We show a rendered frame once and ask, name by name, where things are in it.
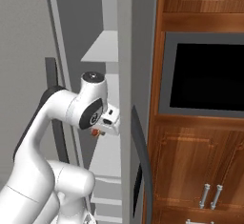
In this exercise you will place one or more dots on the white fridge shelf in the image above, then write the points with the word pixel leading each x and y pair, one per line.
pixel 103 48

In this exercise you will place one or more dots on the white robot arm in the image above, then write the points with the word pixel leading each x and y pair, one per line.
pixel 35 158

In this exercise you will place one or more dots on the red-brown hot dog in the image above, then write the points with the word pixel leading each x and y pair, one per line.
pixel 95 133

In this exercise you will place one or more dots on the grey freezer door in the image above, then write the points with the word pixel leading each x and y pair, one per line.
pixel 22 43

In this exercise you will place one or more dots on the black built-in oven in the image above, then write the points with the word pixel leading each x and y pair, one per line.
pixel 206 75

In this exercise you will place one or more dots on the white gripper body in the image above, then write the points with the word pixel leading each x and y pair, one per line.
pixel 113 130

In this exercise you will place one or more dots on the grey fridge body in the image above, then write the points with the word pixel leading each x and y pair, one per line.
pixel 109 15

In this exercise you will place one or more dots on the brown wooden cabinet housing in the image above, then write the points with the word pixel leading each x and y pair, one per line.
pixel 197 23

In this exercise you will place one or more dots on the grey fridge door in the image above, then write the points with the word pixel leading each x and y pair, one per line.
pixel 139 43

